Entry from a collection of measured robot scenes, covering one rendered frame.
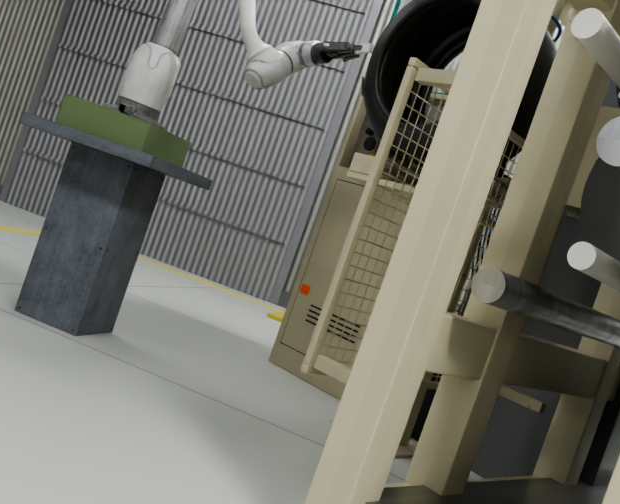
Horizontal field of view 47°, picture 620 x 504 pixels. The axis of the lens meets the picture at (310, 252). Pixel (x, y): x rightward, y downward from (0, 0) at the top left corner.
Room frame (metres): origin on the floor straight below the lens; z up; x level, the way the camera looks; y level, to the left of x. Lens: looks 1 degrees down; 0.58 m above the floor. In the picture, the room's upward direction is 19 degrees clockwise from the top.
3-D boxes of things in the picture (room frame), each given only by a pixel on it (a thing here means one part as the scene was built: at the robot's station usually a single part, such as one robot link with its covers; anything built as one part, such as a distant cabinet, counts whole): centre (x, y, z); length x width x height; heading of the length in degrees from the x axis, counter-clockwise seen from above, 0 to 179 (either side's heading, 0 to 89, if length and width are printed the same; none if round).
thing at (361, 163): (2.33, -0.18, 0.84); 0.36 x 0.09 x 0.06; 138
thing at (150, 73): (2.54, 0.74, 0.92); 0.18 x 0.16 x 0.22; 12
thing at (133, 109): (2.51, 0.74, 0.78); 0.22 x 0.18 x 0.06; 174
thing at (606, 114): (2.14, -0.71, 1.05); 0.20 x 0.15 x 0.30; 138
